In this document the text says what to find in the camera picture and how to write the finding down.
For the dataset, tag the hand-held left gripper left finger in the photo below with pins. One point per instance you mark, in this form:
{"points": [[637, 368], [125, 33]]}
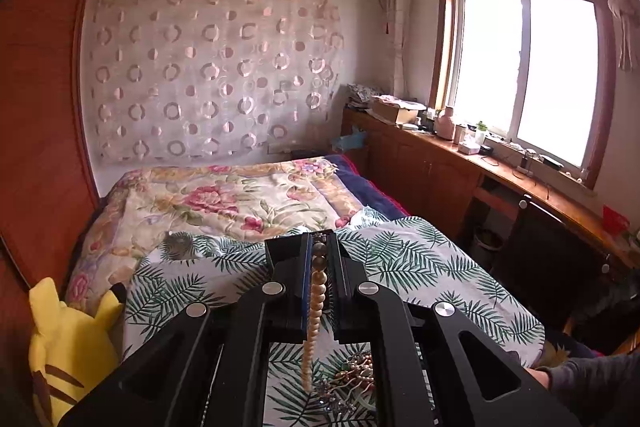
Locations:
{"points": [[303, 287]]}

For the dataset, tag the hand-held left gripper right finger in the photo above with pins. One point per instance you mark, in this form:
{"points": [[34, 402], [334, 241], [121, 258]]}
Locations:
{"points": [[341, 292]]}

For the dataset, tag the pile of beaded jewelry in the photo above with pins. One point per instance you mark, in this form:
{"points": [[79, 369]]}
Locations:
{"points": [[355, 374]]}

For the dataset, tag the person's right forearm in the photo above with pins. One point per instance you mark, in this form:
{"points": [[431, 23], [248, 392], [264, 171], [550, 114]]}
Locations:
{"points": [[595, 387]]}

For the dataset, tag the leaf printed bed sheet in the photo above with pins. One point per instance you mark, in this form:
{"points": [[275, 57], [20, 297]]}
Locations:
{"points": [[440, 267]]}

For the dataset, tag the navy blue blanket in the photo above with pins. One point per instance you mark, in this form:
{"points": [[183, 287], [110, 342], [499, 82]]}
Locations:
{"points": [[370, 192]]}

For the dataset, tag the floral blanket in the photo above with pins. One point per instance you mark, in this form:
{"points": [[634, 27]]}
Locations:
{"points": [[200, 207]]}

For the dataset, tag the teal plastic bag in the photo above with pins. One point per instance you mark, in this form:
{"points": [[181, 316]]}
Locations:
{"points": [[350, 142]]}

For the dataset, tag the long wooden cabinet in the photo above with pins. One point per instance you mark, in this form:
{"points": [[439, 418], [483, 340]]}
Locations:
{"points": [[425, 167]]}

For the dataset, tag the dark trash bin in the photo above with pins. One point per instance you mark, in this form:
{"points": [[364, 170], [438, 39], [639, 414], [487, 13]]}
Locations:
{"points": [[486, 247]]}

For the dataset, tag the cardboard box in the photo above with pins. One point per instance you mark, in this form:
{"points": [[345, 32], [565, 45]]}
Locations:
{"points": [[395, 112]]}

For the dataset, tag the white tissue box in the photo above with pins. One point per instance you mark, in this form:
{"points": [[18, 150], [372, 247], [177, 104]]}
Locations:
{"points": [[470, 148]]}

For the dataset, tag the pink jug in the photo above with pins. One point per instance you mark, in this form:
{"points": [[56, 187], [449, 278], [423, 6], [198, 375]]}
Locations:
{"points": [[444, 124]]}

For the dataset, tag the patterned fabric pile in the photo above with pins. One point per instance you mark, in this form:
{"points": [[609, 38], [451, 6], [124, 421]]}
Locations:
{"points": [[362, 94]]}

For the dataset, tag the black chair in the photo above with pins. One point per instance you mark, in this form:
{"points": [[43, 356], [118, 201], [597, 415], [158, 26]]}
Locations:
{"points": [[545, 247]]}

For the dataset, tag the green capped bottle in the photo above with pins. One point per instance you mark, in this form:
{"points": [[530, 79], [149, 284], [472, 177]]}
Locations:
{"points": [[480, 134]]}

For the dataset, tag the yellow plush toy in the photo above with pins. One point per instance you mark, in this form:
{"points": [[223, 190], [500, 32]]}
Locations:
{"points": [[65, 347]]}

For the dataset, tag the small black device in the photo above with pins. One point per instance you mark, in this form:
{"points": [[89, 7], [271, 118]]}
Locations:
{"points": [[552, 162]]}

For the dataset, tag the white window curtain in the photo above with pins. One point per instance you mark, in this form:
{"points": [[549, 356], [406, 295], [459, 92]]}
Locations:
{"points": [[400, 32]]}

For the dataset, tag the red paper item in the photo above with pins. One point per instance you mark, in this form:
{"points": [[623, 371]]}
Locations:
{"points": [[615, 219]]}

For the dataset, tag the wooden framed window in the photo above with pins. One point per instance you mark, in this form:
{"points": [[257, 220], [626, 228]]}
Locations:
{"points": [[525, 57]]}

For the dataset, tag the tied pale window curtain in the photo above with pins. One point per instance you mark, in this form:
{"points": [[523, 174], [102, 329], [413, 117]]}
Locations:
{"points": [[622, 22]]}

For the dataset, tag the circle patterned wall curtain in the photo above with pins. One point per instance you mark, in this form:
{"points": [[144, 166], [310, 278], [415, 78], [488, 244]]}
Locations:
{"points": [[200, 72]]}

